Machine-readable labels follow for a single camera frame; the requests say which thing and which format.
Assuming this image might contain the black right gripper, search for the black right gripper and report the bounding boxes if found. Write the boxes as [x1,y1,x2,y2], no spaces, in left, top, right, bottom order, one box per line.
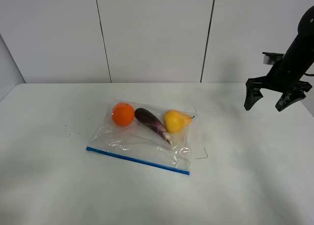
[244,76,312,112]

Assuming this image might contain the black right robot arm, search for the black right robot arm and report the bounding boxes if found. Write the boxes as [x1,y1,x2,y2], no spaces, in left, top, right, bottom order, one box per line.
[244,7,314,112]

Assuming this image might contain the purple eggplant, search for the purple eggplant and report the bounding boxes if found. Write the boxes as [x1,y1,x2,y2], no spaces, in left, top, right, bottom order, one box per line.
[134,108,172,145]

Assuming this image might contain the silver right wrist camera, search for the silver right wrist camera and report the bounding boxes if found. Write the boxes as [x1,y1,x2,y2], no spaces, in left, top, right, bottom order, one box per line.
[262,52,284,65]

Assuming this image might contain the orange fruit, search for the orange fruit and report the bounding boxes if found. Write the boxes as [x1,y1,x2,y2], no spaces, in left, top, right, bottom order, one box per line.
[111,102,134,126]

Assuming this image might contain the clear zip bag blue seal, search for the clear zip bag blue seal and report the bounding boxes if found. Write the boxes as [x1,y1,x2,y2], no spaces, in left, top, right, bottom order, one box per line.
[85,98,199,176]

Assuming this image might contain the yellow pear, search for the yellow pear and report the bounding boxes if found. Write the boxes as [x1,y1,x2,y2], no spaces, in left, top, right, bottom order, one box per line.
[163,110,195,134]

